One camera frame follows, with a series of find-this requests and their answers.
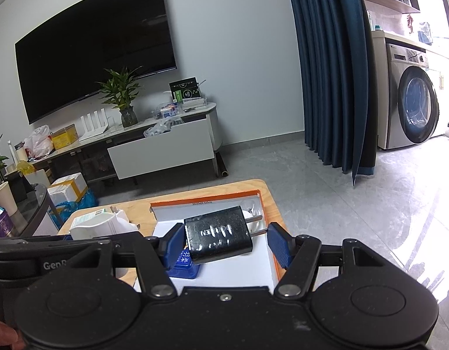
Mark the clear plastic storage boxes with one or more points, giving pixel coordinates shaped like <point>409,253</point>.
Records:
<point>188,108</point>

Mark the white plug-in repellent heater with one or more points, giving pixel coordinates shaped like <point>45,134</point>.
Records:
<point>100,228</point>

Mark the dark blue curtain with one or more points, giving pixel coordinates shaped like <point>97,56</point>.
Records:
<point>333,65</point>

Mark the black glass side table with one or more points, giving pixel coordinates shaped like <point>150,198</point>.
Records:
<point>36,211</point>

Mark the beige paper cup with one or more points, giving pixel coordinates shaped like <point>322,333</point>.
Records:
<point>5,198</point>

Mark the green plant in glass vase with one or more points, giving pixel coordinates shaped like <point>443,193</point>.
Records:
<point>121,94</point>

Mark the white TV cabinet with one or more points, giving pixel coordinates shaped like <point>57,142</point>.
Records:
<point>85,160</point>

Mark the white yellow taped parcels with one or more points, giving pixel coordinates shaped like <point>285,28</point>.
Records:
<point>67,189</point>

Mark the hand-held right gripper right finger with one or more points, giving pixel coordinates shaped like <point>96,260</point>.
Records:
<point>281,244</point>

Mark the white router with antennas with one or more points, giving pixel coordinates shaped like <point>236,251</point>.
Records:
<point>93,125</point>

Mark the white cabinet drawer front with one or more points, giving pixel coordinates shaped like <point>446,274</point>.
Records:
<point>162,149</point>

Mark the black green printed box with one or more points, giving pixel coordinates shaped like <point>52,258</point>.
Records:
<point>186,90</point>

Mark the crumpled clear plastic bag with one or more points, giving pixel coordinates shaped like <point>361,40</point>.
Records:
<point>162,128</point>

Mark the blue plastic bag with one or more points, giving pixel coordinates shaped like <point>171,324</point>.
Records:
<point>82,204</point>

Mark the orange white cardboard box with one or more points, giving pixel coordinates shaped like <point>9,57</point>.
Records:
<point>228,269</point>

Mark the black wall television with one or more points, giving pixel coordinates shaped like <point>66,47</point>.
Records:
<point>96,47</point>

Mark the yellow box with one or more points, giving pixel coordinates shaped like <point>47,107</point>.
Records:
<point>65,136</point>

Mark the purple patterned tin box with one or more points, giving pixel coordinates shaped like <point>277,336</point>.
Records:
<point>2,226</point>

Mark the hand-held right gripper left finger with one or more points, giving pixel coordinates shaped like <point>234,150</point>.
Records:
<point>173,246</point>

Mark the person's left hand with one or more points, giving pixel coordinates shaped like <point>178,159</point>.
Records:
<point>2,335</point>

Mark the blue white printed box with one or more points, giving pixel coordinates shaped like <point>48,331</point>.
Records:
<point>184,268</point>

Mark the black charger plug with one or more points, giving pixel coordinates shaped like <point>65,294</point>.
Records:
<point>219,233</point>

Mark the white washing machine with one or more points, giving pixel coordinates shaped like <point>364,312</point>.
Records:
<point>414,98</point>

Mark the white plastic bag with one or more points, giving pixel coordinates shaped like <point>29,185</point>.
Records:
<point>38,142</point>

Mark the green white carton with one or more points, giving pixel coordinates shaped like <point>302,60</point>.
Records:
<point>87,217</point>

